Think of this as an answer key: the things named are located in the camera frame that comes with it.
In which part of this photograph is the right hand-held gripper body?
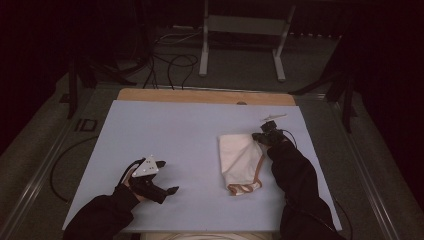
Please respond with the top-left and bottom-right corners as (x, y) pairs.
(259, 113), (288, 147)

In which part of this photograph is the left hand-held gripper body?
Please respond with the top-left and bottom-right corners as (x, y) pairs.
(128, 154), (169, 205)

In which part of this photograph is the cream baby bodysuit brown trim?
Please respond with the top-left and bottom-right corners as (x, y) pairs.
(218, 133), (266, 197)

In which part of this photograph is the person's left hand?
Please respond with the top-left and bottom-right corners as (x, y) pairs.
(120, 169), (148, 203)

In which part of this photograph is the light blue table mat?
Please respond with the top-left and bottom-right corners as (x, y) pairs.
(62, 99), (341, 234)

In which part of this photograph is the black tripod stand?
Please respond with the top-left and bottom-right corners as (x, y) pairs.
(288, 33), (359, 134)
(66, 56), (138, 120)

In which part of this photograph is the grey metal stand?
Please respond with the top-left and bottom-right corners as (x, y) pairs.
(198, 0), (297, 83)

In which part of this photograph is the left hand-held gripper black cable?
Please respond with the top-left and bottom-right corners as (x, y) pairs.
(118, 157), (147, 186)

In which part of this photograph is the hand-held gripper black cable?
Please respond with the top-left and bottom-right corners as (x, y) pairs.
(281, 129), (298, 149)
(118, 157), (147, 186)

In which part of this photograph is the right hand-held gripper black cable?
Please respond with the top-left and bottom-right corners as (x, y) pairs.
(281, 129), (298, 149)

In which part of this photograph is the black floor bracket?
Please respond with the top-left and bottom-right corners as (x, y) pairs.
(74, 118), (99, 133)

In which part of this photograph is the looped black floor cable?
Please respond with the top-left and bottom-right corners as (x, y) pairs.
(142, 53), (200, 91)

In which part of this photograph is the long curved black floor cable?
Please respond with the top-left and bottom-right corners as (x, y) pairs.
(49, 134), (100, 204)

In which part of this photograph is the grey metal floor rail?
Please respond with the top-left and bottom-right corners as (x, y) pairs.
(0, 116), (81, 240)
(328, 96), (401, 240)

